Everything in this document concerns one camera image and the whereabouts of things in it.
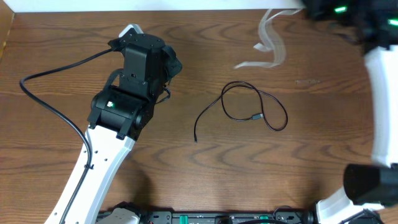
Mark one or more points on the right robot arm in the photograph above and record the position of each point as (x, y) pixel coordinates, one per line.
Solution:
(367, 188)

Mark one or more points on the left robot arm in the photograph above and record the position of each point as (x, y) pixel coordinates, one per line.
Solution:
(118, 114)

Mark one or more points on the cardboard box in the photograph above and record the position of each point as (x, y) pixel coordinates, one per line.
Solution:
(6, 20)

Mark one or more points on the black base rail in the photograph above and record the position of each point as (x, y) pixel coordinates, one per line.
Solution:
(129, 213)

